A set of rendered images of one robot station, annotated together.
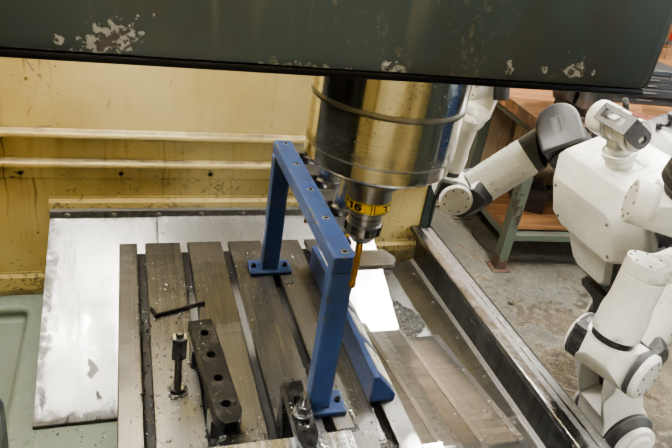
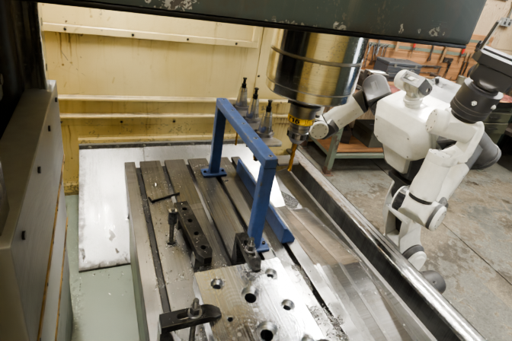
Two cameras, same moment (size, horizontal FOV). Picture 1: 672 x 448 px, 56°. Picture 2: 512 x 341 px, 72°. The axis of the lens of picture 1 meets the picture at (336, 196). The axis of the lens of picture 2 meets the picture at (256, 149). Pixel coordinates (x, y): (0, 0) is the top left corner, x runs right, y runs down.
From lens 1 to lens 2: 0.13 m
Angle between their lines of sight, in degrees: 5
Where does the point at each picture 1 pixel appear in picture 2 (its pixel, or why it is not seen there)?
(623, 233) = (417, 142)
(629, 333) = (431, 194)
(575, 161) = (388, 105)
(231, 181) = (186, 125)
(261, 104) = (203, 79)
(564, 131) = (379, 89)
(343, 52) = (313, 15)
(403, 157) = (332, 87)
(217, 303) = (187, 193)
